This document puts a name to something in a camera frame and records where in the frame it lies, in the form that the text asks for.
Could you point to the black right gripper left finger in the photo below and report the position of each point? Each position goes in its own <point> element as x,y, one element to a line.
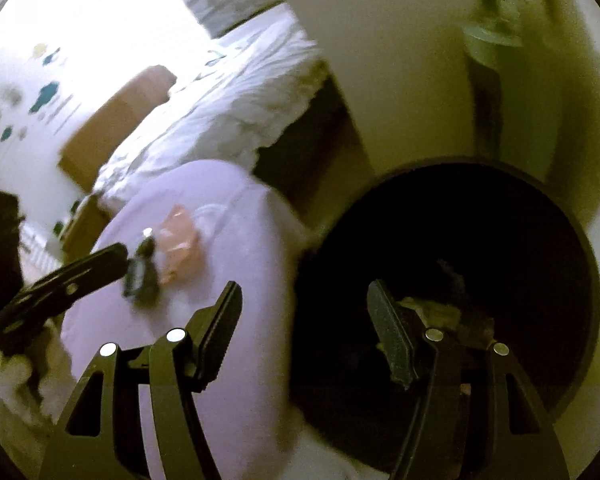
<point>99,433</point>

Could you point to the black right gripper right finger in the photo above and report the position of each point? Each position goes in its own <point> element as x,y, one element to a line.
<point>475,414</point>

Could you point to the orange plastic bag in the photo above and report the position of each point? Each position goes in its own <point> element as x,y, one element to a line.
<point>179,245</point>

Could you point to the black round trash bin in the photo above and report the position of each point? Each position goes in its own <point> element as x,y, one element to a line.
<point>473,246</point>

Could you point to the white gloved left hand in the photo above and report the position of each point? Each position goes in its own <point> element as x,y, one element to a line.
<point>34,389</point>

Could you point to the wooden nightstand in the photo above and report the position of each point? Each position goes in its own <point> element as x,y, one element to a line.
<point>83,230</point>

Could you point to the wooden headboard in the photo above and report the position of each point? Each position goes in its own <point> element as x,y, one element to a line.
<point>92,144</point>

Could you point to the purple round tablecloth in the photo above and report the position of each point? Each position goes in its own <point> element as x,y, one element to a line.
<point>250,236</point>

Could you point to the bed with white duvet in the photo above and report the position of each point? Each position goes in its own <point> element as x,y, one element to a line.
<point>257,80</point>

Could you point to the green air purifier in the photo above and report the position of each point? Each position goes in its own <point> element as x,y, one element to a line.
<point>515,88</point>

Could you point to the white dresser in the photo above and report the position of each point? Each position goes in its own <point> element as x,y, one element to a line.
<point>400,67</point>

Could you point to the cloud wall stickers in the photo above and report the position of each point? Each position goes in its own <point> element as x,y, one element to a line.
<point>37,94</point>

